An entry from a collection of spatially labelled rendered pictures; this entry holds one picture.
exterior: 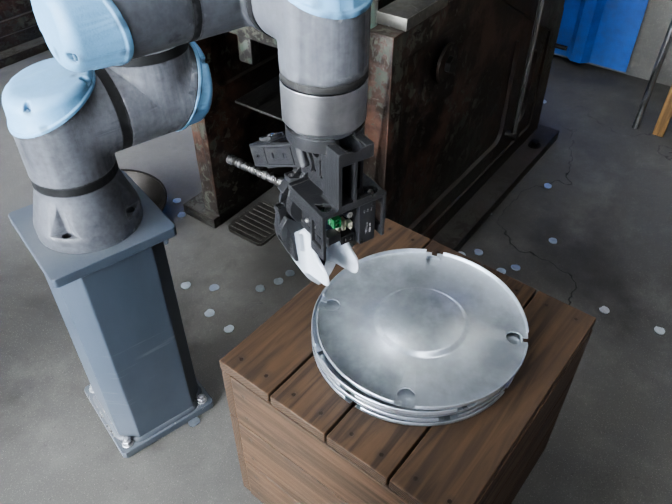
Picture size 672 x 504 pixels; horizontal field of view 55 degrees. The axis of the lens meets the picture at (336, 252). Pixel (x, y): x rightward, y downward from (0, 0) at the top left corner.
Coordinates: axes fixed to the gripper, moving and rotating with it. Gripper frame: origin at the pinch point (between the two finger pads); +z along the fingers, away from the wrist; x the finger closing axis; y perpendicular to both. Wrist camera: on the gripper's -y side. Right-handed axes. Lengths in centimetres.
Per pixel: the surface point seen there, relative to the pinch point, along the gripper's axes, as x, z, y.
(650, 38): 176, 42, -72
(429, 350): 13.2, 16.6, 6.1
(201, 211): 15, 53, -82
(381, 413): 3.5, 19.5, 9.0
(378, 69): 34.4, -0.1, -35.7
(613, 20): 168, 38, -83
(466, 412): 12.3, 19.2, 14.8
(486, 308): 25.2, 17.2, 4.2
